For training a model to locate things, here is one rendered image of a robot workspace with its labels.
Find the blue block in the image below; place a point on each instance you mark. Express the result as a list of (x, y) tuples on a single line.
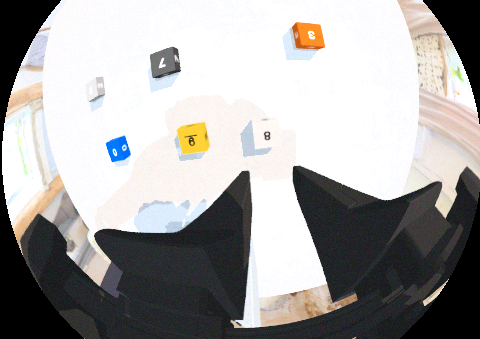
[(118, 149)]

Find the orange block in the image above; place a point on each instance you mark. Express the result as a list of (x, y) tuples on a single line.
[(308, 35)]

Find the yellow block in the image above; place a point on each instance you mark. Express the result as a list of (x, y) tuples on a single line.
[(193, 138)]

